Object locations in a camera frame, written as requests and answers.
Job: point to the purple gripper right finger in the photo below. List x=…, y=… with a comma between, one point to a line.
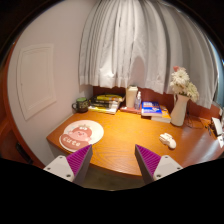
x=154, y=167

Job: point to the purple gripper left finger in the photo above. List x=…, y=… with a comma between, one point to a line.
x=73, y=167

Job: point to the white computer mouse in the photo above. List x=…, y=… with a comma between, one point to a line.
x=168, y=140

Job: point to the round cartoon mouse pad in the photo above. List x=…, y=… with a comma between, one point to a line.
x=81, y=133

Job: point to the yellow book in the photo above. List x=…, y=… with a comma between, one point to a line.
x=166, y=118

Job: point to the blue book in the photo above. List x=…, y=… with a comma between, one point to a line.
x=151, y=109

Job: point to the dark green mug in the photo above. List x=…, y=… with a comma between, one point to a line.
x=81, y=105

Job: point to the clear sanitizer bottle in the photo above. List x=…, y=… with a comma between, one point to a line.
x=137, y=101

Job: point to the white flower vase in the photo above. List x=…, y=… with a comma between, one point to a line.
x=179, y=110

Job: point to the stack of books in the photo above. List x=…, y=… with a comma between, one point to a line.
x=105, y=103

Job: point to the white device at right edge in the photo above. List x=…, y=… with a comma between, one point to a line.
x=216, y=124

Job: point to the white cylindrical container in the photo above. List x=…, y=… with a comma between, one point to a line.
x=131, y=92

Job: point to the white and pink flowers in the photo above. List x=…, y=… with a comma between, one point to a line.
x=181, y=84

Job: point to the white curtain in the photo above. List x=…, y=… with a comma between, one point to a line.
x=139, y=42

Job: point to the white wall panel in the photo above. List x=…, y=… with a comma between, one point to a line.
x=35, y=84

